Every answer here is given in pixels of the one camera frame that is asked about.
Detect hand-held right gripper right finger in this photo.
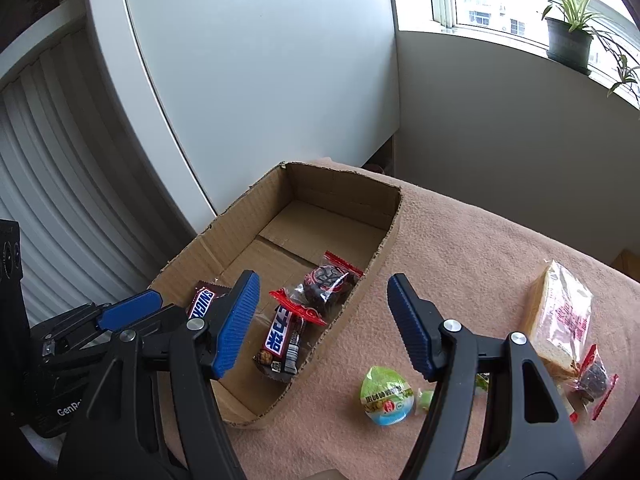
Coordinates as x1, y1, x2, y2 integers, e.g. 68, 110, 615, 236
386, 273, 586, 480

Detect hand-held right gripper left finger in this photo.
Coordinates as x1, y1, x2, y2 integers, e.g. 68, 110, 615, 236
57, 270, 262, 480

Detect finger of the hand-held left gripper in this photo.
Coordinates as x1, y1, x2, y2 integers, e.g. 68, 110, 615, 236
42, 337, 118, 368
47, 288, 165, 346

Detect brown chocolate bar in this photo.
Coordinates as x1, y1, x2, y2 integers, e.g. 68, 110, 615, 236
186, 280, 233, 321

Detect green jelly cup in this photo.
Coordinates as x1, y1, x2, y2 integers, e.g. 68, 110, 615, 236
360, 366, 417, 427

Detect cardboard box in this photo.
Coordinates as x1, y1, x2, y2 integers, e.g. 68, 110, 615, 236
147, 161, 402, 428

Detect sliced bread packet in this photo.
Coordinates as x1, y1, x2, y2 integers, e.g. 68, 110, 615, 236
527, 259, 596, 423

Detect dark cake packet red edges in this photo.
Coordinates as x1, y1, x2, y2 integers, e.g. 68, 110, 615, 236
572, 344, 619, 421
269, 250, 365, 326

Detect black chocolate bar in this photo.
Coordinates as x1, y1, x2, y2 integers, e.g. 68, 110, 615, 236
254, 305, 307, 378

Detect grey ribbed blind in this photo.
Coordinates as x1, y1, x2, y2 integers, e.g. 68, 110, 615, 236
0, 25, 201, 331

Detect brown wooden cabinet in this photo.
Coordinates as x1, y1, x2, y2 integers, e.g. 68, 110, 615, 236
609, 249, 640, 282

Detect white board panel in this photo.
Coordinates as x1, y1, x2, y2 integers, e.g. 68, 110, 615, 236
80, 0, 401, 241

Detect potted spider plant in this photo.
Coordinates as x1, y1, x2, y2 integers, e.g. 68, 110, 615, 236
536, 0, 640, 106

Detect white framed window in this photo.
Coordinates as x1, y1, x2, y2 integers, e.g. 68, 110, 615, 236
417, 0, 640, 111

